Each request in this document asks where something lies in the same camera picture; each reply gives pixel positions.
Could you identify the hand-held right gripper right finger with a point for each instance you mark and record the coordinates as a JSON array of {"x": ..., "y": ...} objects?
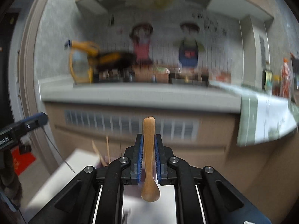
[{"x": 158, "y": 158}]

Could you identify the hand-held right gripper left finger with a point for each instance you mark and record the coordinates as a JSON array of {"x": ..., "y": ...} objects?
[{"x": 139, "y": 158}]

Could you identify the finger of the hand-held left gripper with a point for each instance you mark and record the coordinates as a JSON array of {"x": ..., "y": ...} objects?
[
  {"x": 139, "y": 158},
  {"x": 35, "y": 121}
]

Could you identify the light wooden spoon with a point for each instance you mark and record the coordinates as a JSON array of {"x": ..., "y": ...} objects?
[{"x": 149, "y": 144}]

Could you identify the wooden chopstick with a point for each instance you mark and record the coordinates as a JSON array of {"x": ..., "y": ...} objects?
[
  {"x": 98, "y": 151},
  {"x": 108, "y": 149}
]

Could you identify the small black floor object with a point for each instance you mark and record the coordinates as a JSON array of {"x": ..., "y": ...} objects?
[{"x": 25, "y": 149}]

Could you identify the red floor mat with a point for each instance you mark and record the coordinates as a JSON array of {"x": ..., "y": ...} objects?
[{"x": 23, "y": 162}]

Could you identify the grey vent grille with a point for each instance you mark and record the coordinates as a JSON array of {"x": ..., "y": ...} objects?
[{"x": 105, "y": 123}]

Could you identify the cream tablecloth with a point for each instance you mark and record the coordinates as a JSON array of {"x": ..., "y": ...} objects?
[{"x": 77, "y": 158}]

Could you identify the kitchen counter cabinet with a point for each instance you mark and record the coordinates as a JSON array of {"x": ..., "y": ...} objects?
[{"x": 140, "y": 98}]

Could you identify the yellow-rimmed glass lid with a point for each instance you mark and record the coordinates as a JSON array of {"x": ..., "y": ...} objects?
[{"x": 80, "y": 67}]

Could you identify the row of seasoning boxes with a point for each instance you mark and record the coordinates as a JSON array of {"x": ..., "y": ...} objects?
[{"x": 149, "y": 74}]

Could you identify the green checked towel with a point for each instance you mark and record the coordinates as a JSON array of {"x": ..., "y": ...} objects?
[{"x": 261, "y": 121}]

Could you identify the dark bottle with yellow label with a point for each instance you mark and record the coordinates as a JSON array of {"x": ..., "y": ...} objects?
[{"x": 268, "y": 79}]

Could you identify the beige column with vent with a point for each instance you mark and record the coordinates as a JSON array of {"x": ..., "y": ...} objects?
[{"x": 252, "y": 51}]

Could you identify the small yellow jar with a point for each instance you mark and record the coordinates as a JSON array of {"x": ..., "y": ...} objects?
[{"x": 277, "y": 78}]

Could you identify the red-orange plastic bottle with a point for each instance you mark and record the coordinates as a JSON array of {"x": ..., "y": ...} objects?
[{"x": 286, "y": 77}]

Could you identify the beige upper cabinet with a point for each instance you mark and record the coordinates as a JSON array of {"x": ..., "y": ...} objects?
[{"x": 240, "y": 0}]

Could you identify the cartoon wall sticker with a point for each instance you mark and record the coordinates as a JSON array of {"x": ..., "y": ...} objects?
[{"x": 186, "y": 51}]

